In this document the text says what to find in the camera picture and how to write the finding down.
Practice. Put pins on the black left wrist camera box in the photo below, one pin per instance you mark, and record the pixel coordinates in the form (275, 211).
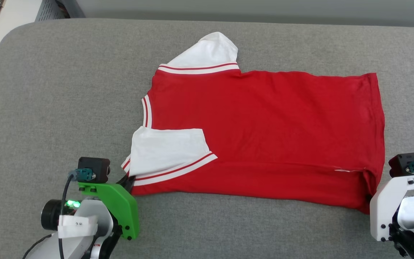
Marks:
(93, 167)

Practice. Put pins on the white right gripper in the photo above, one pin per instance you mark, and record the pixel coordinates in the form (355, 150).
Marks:
(383, 212)

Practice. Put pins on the grey fabric sofa cushion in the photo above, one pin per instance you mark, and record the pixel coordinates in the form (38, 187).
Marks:
(67, 108)

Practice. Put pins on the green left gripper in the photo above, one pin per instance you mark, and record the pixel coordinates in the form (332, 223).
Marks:
(120, 205)

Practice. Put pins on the red and white Bulls jersey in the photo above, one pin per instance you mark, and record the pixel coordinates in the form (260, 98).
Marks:
(264, 126)

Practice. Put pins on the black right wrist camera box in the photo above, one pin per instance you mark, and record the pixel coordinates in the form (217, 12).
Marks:
(401, 163)

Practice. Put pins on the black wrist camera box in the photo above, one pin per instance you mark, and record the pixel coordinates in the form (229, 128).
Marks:
(401, 163)
(93, 167)

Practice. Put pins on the white paper label tape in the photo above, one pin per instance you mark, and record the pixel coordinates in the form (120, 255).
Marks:
(77, 226)

